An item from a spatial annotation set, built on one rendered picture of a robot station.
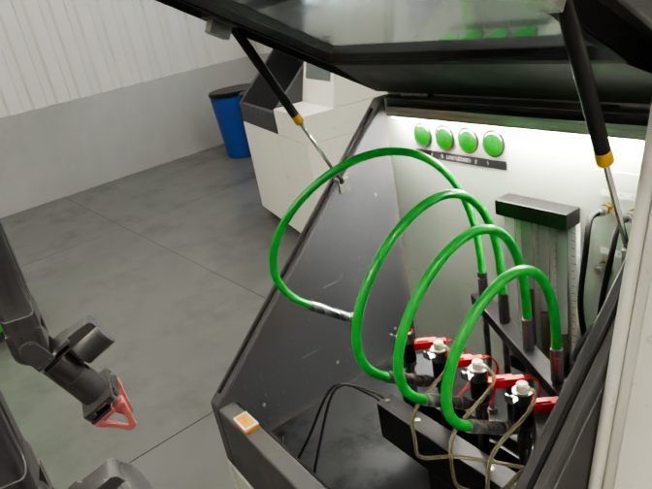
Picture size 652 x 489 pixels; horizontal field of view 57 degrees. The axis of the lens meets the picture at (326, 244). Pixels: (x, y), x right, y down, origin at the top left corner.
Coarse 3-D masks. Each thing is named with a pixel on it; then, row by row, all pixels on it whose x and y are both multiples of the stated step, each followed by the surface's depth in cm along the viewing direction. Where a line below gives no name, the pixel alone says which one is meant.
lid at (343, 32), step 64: (192, 0) 97; (256, 0) 91; (320, 0) 82; (384, 0) 75; (448, 0) 70; (512, 0) 65; (576, 0) 61; (640, 0) 56; (320, 64) 123; (384, 64) 104; (448, 64) 92; (512, 64) 83; (640, 64) 71
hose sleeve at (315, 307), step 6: (312, 306) 104; (318, 306) 105; (324, 306) 105; (318, 312) 105; (324, 312) 105; (330, 312) 106; (336, 312) 106; (342, 312) 106; (348, 312) 107; (336, 318) 107; (342, 318) 106; (348, 318) 107
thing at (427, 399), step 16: (464, 240) 80; (512, 240) 87; (448, 256) 79; (512, 256) 89; (432, 272) 78; (416, 288) 78; (528, 288) 92; (416, 304) 78; (528, 304) 93; (528, 320) 94; (400, 336) 78; (528, 336) 95; (400, 352) 78; (400, 368) 79; (400, 384) 80; (416, 400) 82; (432, 400) 84; (464, 400) 89
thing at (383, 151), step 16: (352, 160) 97; (432, 160) 100; (320, 176) 97; (448, 176) 102; (304, 192) 97; (464, 208) 105; (480, 240) 108; (272, 256) 99; (480, 256) 109; (272, 272) 100; (480, 272) 110; (304, 304) 104
